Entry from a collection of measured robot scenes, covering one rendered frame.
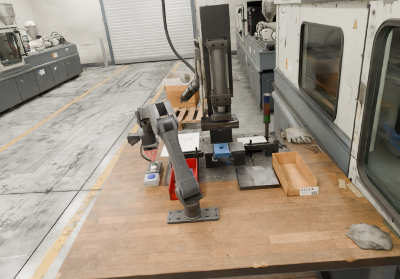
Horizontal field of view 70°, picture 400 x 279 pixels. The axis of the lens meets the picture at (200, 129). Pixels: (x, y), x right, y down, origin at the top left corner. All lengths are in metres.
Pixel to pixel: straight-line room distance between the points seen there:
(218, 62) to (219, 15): 0.21
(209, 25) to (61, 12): 10.61
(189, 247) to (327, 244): 0.45
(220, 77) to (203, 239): 0.68
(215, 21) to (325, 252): 0.99
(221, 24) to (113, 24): 9.78
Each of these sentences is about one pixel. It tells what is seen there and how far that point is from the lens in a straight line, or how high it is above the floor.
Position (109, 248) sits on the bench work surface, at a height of 0.90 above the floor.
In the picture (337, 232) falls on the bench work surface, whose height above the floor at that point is 0.90.
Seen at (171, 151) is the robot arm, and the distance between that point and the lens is 1.09.
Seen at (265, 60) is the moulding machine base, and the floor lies 0.84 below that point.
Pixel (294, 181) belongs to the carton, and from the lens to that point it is 1.34.
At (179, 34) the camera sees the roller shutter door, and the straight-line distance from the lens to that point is 10.53.
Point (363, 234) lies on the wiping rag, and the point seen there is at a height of 0.92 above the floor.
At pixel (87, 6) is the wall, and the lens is 11.38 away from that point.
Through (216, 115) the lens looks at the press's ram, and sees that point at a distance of 1.31.
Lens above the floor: 1.64
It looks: 23 degrees down
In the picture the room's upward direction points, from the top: 6 degrees counter-clockwise
